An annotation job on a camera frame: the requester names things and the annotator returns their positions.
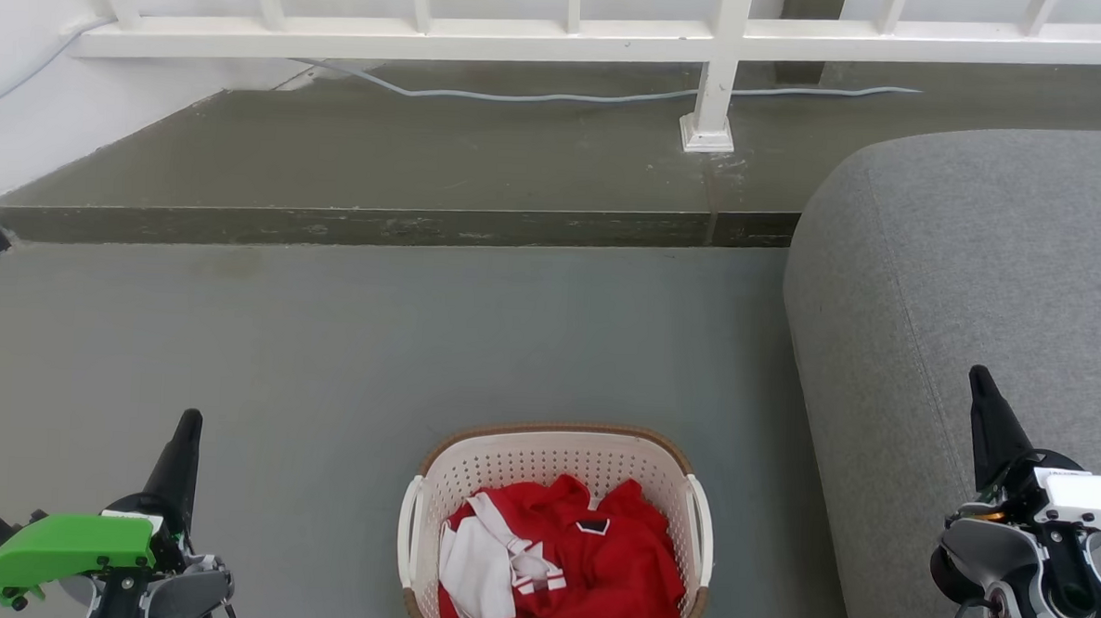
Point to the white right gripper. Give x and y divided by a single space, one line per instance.
1095 500

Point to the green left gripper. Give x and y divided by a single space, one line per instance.
66 543

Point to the cream perforated laundry basket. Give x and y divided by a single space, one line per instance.
548 462

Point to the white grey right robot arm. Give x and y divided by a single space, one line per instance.
1014 557

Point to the grey fabric sofa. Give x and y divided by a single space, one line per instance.
933 270

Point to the white and red garment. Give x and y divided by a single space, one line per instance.
479 571

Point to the red shirt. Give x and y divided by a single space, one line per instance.
618 577

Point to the dark grey pillar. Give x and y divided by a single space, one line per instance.
809 32

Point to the white metal railing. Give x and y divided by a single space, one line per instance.
432 39

